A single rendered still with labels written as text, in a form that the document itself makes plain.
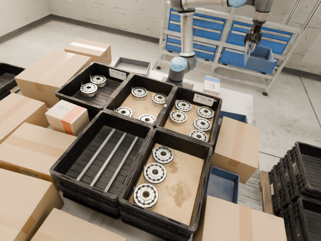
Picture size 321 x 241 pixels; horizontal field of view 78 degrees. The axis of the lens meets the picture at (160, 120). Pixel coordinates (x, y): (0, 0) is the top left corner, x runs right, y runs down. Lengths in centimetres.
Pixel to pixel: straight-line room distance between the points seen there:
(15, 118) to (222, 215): 109
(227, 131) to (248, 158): 19
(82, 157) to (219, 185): 71
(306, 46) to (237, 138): 307
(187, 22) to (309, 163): 137
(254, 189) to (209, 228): 48
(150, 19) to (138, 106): 287
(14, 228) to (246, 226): 80
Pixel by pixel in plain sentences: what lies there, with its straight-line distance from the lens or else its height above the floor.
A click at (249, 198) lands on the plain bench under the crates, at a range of 120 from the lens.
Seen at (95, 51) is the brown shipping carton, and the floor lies 86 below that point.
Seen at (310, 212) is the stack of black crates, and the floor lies 38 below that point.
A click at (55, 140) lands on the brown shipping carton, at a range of 109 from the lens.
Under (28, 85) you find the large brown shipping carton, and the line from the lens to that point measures 148.
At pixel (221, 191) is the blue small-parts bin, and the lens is 115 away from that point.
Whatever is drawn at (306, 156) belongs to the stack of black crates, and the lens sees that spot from 194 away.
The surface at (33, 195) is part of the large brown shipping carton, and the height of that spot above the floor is 90.
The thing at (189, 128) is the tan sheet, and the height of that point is 83.
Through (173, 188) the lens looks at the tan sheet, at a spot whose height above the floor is 83.
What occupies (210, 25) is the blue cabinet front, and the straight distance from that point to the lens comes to 289.
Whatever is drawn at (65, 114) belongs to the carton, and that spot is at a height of 92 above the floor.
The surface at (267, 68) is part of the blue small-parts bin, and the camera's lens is 141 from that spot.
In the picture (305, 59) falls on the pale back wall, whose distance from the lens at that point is 418.
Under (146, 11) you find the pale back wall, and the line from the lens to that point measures 396.
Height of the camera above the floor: 166
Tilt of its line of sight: 45 degrees down
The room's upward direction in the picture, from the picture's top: 9 degrees clockwise
